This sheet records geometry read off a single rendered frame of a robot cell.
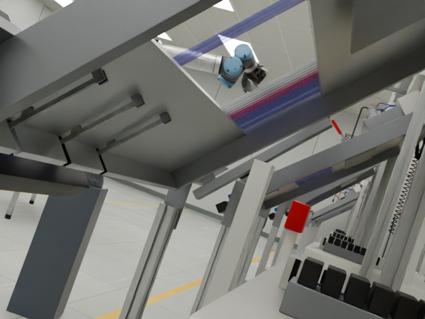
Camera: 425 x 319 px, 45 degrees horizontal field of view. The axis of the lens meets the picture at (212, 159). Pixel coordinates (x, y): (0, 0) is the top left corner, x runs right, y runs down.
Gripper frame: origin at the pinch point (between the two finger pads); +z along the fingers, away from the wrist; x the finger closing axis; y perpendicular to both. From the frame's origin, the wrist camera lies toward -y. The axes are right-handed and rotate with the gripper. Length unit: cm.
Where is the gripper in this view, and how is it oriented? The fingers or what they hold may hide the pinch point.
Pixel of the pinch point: (253, 80)
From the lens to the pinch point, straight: 252.9
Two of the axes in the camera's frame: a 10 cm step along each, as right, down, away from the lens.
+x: 6.3, -7.7, 0.3
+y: 7.3, 5.8, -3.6
